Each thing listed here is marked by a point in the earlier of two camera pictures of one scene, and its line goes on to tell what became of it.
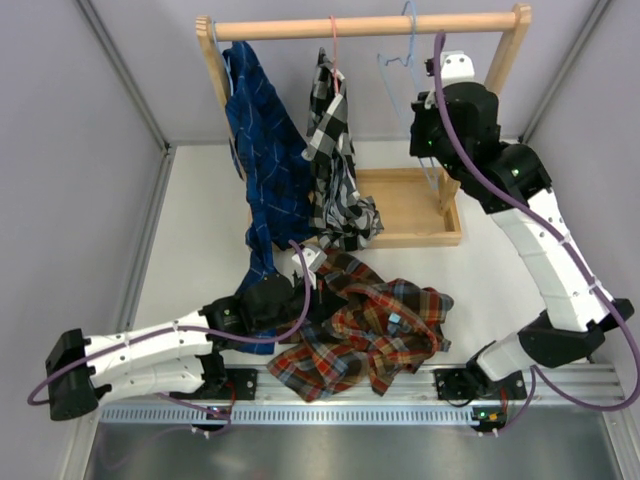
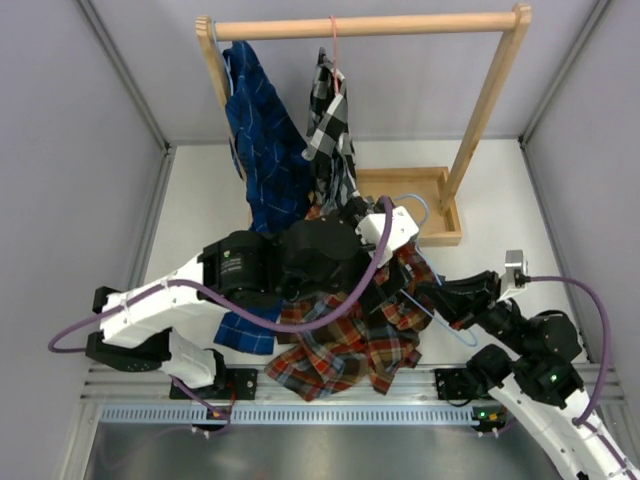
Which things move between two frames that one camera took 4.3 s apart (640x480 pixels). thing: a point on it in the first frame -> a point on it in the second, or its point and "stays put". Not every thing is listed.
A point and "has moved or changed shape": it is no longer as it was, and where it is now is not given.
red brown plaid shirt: (384, 325) has moved or changed shape
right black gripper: (424, 111) -> (459, 299)
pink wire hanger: (334, 53) stays put
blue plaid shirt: (274, 165) stays put
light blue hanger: (227, 58) stays put
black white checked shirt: (338, 215) stays put
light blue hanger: (384, 67) -> (466, 339)
